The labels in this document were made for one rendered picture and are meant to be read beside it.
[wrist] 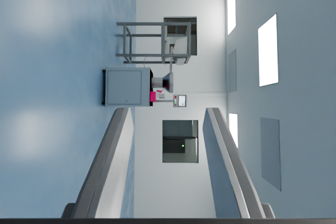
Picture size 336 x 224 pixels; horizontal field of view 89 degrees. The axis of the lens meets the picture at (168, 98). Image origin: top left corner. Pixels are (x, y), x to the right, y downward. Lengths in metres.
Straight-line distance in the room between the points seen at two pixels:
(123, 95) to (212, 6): 4.63
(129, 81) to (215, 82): 3.47
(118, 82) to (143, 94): 0.43
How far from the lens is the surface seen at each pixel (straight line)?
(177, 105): 3.07
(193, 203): 6.22
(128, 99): 2.75
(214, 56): 5.82
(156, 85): 2.97
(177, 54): 3.56
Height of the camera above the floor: 1.05
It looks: level
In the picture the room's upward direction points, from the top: 90 degrees clockwise
